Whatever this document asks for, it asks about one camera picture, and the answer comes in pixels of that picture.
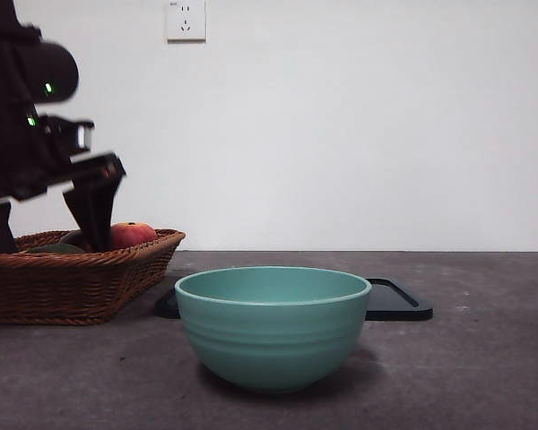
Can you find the brown wicker basket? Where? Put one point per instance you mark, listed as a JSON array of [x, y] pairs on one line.
[[63, 286]]

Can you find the dark purple plum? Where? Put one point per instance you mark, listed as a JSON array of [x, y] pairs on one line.
[[74, 237]]

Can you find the green avocado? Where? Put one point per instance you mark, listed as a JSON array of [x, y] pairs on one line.
[[54, 249]]

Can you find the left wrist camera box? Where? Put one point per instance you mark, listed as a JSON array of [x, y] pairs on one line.
[[69, 134]]

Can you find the teal ribbed bowl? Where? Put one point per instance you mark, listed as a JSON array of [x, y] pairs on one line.
[[273, 340]]

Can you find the black rectangular tray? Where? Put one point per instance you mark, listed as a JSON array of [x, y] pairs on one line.
[[399, 307]]

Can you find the white wall power socket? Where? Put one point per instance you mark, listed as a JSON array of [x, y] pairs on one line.
[[186, 22]]

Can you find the red orange peach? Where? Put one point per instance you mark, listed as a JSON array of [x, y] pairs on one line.
[[134, 234]]

